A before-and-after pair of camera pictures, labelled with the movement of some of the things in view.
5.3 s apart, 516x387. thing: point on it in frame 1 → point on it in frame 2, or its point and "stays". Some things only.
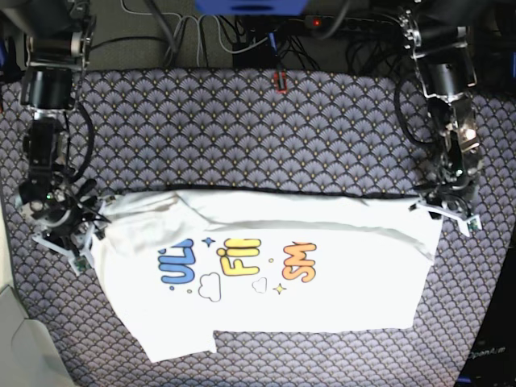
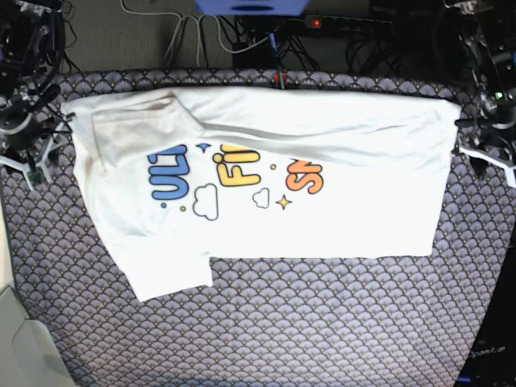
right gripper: x=451 y=181 → x=497 y=122
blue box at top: x=257 y=7 stays
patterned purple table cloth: x=340 y=131 stays
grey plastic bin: x=29 y=356 stays
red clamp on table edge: x=277 y=89 stays
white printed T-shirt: x=177 y=266 → x=175 y=177
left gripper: x=58 y=208 → x=24 y=122
